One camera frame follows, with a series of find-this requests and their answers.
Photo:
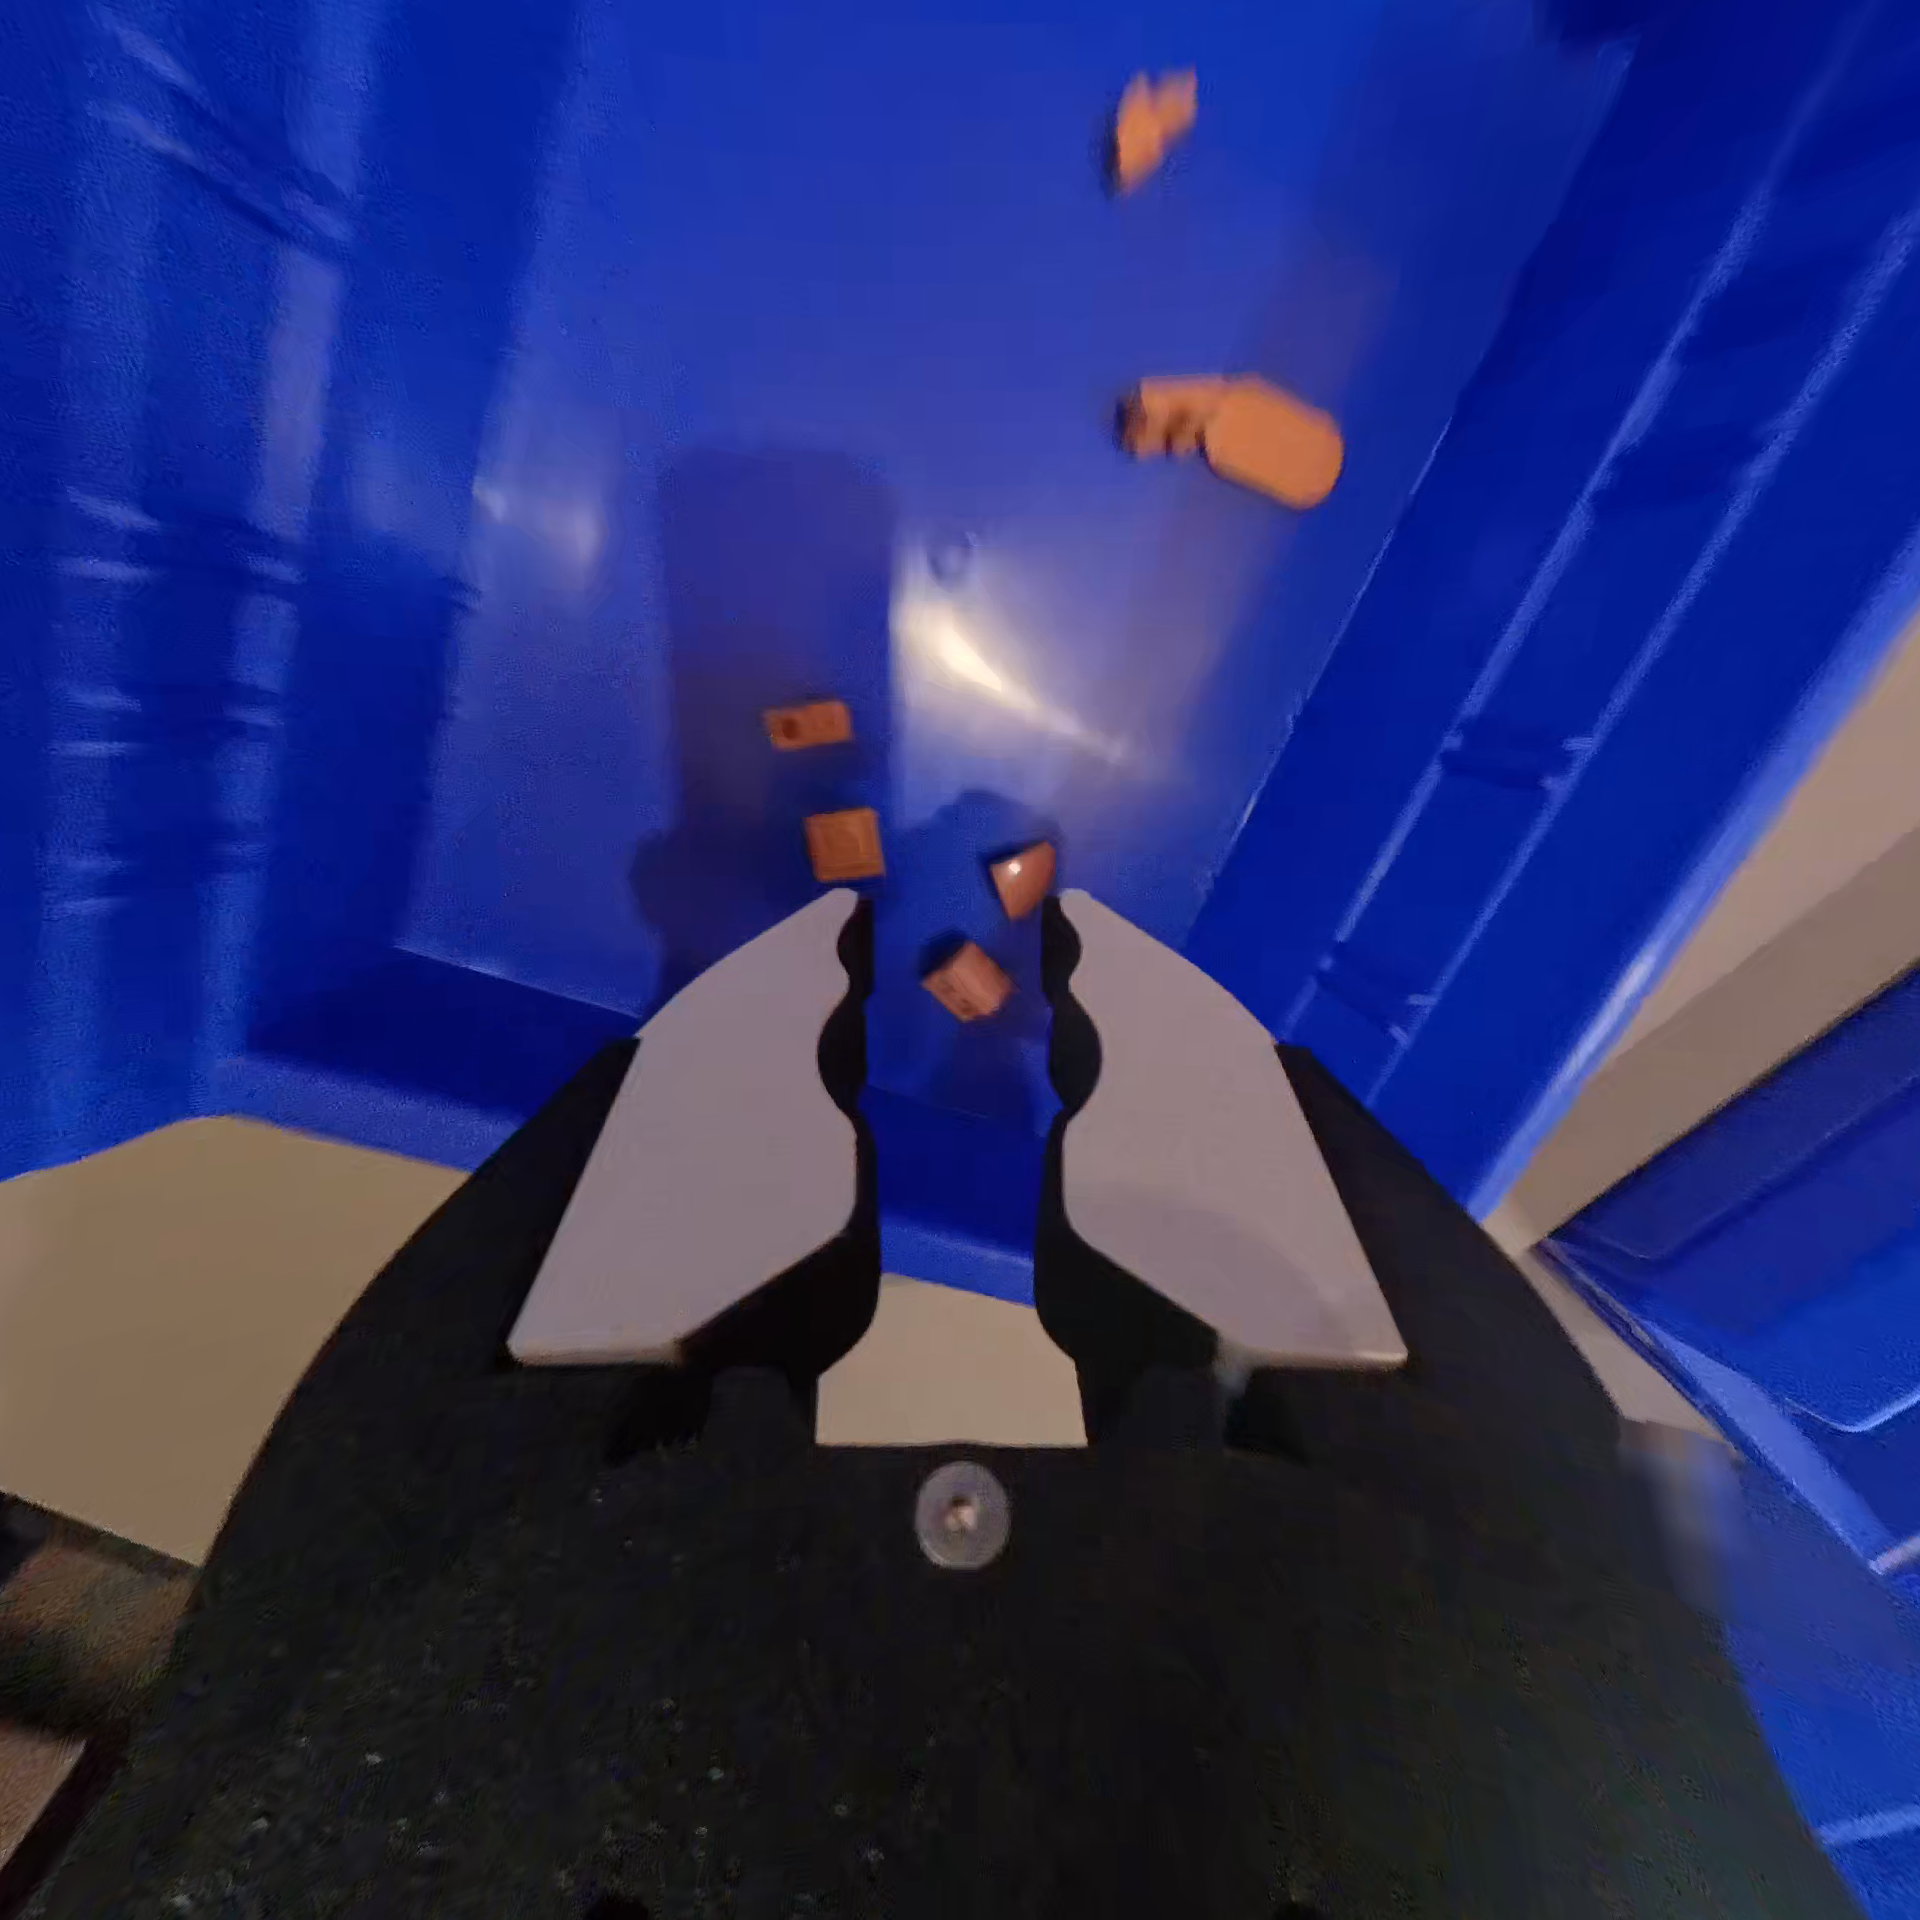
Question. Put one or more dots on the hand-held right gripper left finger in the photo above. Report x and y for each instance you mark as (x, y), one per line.
(692, 1172)

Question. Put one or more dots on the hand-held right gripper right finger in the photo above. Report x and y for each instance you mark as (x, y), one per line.
(1217, 1172)

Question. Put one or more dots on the small brown brick piece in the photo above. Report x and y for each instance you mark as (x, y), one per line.
(1150, 126)
(1025, 881)
(808, 724)
(963, 982)
(847, 845)

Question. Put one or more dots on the large blue storage bin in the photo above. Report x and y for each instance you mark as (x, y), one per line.
(751, 361)

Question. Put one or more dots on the grey desk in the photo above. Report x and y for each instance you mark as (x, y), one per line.
(182, 1293)

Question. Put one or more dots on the row of blue plastic bins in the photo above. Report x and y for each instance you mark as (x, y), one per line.
(1801, 1260)

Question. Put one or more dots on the long brown curved brick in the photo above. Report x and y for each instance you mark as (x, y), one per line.
(1276, 444)

